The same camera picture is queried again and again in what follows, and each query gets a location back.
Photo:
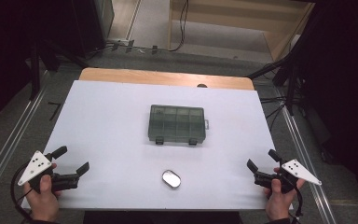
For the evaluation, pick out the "wooden shelf unit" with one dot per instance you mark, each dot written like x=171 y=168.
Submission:
x=223 y=18

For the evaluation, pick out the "white power strip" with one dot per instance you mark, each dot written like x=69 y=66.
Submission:
x=118 y=41

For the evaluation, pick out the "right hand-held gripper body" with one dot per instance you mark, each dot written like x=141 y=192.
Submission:
x=298 y=170

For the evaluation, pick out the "clear oval contact lens case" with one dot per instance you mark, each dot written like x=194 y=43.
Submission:
x=171 y=179

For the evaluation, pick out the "person's right hand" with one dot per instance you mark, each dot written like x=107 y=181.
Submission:
x=278 y=205

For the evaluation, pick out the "dark table grommet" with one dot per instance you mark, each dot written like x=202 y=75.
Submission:
x=202 y=85

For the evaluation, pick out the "black cabinet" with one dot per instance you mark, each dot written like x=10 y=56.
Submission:
x=87 y=25

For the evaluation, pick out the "white paper sheet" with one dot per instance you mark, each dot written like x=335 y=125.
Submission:
x=112 y=130

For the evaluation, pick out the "metal floor rail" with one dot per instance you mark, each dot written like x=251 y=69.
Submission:
x=304 y=161
x=12 y=137

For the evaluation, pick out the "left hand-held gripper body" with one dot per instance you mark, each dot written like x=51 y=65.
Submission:
x=35 y=166

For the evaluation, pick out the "wooden table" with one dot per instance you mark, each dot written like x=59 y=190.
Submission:
x=155 y=77

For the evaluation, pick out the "grey transparent organizer box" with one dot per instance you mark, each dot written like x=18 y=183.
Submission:
x=177 y=124

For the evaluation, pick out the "black metal stand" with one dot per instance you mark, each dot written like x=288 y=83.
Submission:
x=34 y=71
x=292 y=87

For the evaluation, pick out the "person's left hand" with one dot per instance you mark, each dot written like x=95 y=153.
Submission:
x=43 y=203

